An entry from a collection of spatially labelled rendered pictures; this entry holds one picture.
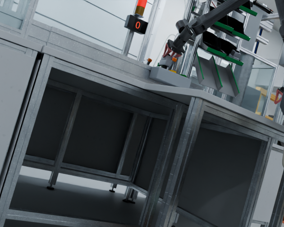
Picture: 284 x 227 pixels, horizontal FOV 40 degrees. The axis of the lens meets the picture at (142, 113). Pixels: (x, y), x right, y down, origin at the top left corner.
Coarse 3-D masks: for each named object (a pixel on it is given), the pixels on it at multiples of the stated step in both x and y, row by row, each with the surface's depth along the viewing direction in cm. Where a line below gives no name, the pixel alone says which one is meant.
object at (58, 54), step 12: (48, 48) 160; (72, 60) 165; (84, 60) 168; (60, 72) 222; (96, 72) 173; (108, 72) 175; (72, 84) 291; (84, 84) 258; (96, 84) 233; (132, 84) 181; (144, 84) 185; (108, 96) 310; (120, 96) 273; (132, 96) 246; (144, 108) 325; (156, 108) 286; (168, 108) 256; (204, 120) 270
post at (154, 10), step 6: (156, 0) 337; (156, 6) 339; (150, 12) 340; (156, 12) 338; (150, 18) 337; (150, 24) 336; (150, 30) 337; (144, 36) 338; (150, 36) 338; (144, 42) 335; (144, 48) 337; (138, 54) 337; (144, 54) 337; (138, 60) 335
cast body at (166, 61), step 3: (168, 54) 220; (162, 57) 221; (165, 57) 218; (168, 57) 219; (171, 57) 220; (162, 60) 220; (165, 60) 217; (168, 60) 219; (159, 63) 222; (162, 63) 219; (165, 63) 217; (168, 63) 218; (168, 66) 218
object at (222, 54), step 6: (192, 36) 248; (204, 36) 252; (210, 36) 253; (216, 36) 246; (204, 42) 251; (210, 42) 252; (216, 42) 244; (204, 48) 229; (210, 48) 226; (216, 48) 242; (216, 54) 229; (222, 54) 230
